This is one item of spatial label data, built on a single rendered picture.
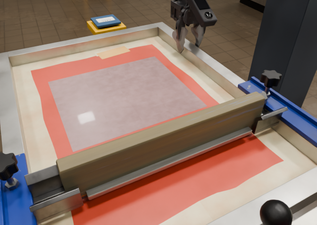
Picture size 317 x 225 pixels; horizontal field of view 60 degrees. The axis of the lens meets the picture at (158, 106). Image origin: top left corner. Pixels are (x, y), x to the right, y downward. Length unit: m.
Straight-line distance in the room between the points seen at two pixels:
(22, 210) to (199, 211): 0.28
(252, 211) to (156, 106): 0.35
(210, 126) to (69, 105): 0.37
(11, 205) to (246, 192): 0.39
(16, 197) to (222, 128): 0.38
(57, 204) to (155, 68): 0.52
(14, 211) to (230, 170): 0.38
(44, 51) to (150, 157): 0.58
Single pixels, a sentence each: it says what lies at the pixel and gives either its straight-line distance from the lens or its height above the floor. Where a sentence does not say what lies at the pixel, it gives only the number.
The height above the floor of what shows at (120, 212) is 0.96.
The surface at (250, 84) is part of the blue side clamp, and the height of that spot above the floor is 1.00.
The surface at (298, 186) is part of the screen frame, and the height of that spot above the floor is 0.99.
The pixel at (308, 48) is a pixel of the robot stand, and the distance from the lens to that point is 1.17.
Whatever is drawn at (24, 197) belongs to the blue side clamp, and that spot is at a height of 1.00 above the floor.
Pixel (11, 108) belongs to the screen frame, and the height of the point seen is 0.99.
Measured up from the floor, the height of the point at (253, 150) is 0.96.
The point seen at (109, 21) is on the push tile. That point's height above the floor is 0.97.
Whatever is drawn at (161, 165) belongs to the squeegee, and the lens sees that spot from 0.51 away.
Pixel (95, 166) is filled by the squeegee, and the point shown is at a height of 1.04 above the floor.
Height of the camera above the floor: 1.38
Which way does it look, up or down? 38 degrees down
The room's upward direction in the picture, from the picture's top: straight up
